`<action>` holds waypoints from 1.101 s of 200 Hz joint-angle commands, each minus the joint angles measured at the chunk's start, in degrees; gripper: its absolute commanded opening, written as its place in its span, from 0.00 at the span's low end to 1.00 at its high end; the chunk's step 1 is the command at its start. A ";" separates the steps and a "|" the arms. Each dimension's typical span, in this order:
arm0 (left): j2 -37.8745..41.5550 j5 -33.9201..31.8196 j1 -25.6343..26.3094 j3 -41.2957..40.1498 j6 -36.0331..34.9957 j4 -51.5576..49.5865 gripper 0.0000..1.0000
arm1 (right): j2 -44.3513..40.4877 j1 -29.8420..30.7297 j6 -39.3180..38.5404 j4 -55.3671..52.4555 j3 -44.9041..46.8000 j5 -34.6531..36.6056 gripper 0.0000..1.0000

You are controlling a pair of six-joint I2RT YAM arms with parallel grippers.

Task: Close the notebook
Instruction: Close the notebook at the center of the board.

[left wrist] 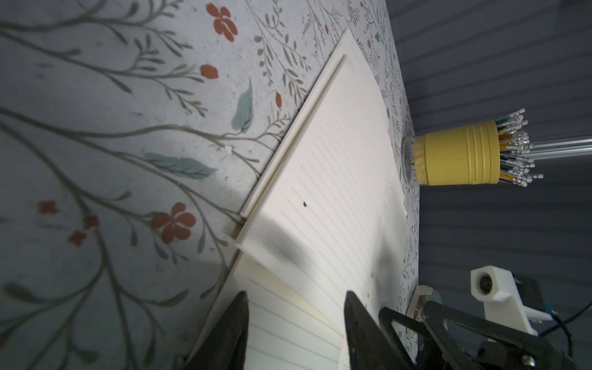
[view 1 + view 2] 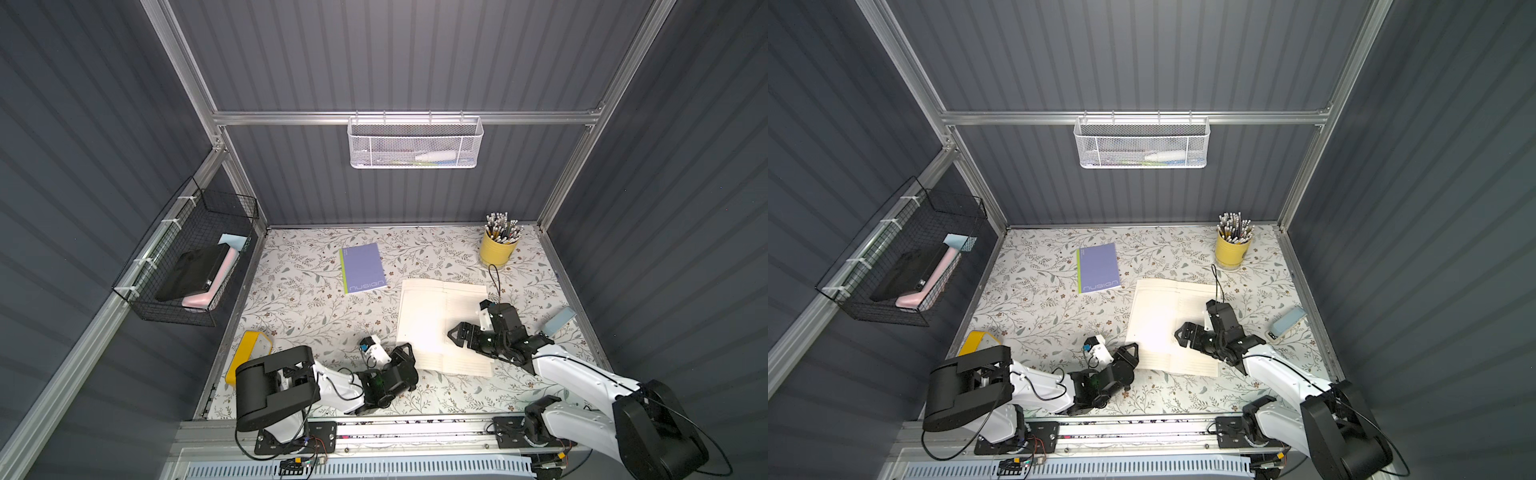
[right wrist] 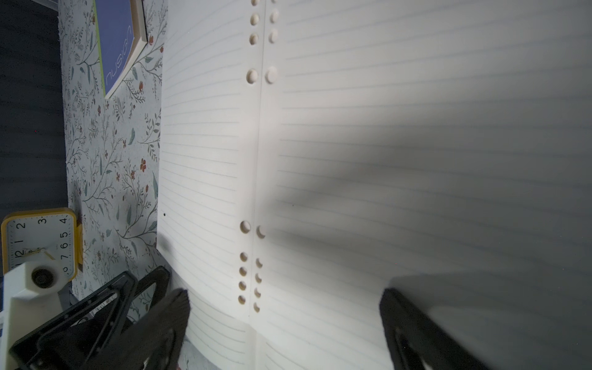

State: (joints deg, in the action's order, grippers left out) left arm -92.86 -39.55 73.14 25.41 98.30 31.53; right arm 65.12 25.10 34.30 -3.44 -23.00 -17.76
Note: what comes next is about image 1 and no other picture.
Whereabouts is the yellow pencil cup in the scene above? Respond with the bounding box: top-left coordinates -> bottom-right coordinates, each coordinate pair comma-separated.
402,121 -> 501,187

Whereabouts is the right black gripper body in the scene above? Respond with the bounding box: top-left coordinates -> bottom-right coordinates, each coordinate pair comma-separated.
476,342 -> 578,370

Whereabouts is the cream lined notebook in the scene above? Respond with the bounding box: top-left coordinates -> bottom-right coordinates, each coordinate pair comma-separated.
191,31 -> 408,369

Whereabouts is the bundle of pencils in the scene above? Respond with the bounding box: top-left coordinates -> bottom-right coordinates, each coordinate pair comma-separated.
494,108 -> 544,187

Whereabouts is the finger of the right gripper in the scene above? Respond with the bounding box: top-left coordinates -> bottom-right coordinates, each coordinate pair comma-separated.
379,307 -> 430,361
419,302 -> 553,369

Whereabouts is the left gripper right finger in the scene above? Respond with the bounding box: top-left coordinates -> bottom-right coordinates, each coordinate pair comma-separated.
344,291 -> 400,370

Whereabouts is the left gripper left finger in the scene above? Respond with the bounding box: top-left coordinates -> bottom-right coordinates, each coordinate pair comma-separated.
184,291 -> 250,370

